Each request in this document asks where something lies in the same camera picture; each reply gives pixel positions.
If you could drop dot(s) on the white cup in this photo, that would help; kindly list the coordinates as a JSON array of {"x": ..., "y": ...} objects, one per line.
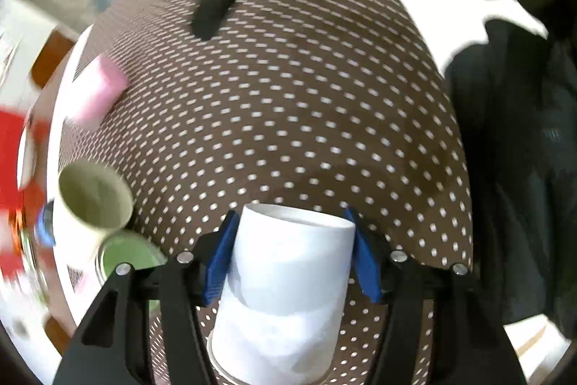
[
  {"x": 290, "y": 258},
  {"x": 270, "y": 344}
]

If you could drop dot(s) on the cream cup with green inside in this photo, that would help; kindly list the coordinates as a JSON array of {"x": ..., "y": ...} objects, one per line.
[{"x": 92, "y": 198}]

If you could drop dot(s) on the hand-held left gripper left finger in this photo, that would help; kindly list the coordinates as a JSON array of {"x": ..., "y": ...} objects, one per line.
[{"x": 220, "y": 255}]

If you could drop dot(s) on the brown dotted tablecloth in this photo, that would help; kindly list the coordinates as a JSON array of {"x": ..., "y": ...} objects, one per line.
[{"x": 293, "y": 110}]

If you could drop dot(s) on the red object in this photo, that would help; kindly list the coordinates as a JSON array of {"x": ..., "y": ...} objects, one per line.
[{"x": 16, "y": 186}]

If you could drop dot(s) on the pink cup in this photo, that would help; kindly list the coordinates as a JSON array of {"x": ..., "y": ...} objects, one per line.
[{"x": 97, "y": 89}]

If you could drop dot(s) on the person's dark clothing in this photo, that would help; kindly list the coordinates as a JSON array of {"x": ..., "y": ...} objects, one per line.
[{"x": 518, "y": 168}]

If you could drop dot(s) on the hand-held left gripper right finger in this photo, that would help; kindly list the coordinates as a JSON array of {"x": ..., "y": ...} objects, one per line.
[{"x": 366, "y": 259}]

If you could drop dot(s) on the brown wooden object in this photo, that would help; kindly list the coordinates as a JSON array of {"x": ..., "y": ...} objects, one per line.
[{"x": 52, "y": 58}]

